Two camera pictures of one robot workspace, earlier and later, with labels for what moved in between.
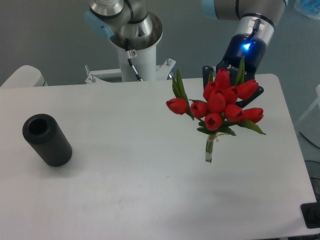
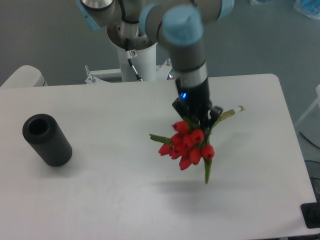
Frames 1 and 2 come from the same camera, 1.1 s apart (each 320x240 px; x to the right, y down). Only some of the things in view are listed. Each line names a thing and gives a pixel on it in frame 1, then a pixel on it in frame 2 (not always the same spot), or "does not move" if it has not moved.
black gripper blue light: [252, 48] to [193, 100]
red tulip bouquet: [218, 106] to [189, 144]
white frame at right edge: [317, 101] does not move
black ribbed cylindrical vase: [44, 133] does not move
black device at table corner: [311, 213] does not move
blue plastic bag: [309, 8] does not move
